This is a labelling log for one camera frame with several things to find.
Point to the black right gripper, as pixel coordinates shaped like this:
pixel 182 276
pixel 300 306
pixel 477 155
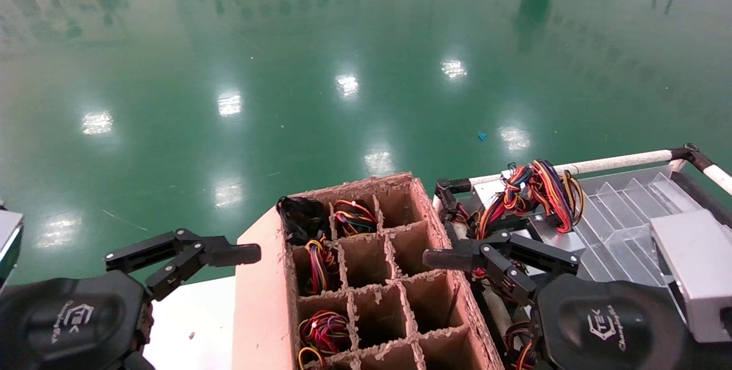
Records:
pixel 612 330

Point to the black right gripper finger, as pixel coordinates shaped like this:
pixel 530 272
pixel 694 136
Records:
pixel 452 258

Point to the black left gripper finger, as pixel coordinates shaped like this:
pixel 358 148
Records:
pixel 229 254

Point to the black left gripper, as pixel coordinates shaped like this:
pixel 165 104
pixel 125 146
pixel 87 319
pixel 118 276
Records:
pixel 68 324

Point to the brown cardboard divider box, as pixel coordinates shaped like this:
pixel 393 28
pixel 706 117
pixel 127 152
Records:
pixel 260 301

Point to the black pipe joint connector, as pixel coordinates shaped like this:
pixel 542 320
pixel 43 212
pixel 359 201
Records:
pixel 449 195
pixel 693 154

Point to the clear plastic divider tray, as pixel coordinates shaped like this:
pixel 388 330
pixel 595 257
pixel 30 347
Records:
pixel 617 227

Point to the white pipe frame rail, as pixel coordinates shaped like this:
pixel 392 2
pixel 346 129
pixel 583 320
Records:
pixel 503 315
pixel 617 160
pixel 721 178

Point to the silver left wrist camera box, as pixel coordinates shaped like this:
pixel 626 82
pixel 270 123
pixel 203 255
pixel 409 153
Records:
pixel 8 244

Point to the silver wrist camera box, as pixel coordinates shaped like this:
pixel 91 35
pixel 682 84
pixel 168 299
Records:
pixel 697 273
pixel 8 244

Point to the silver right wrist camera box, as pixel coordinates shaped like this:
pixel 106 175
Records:
pixel 697 273

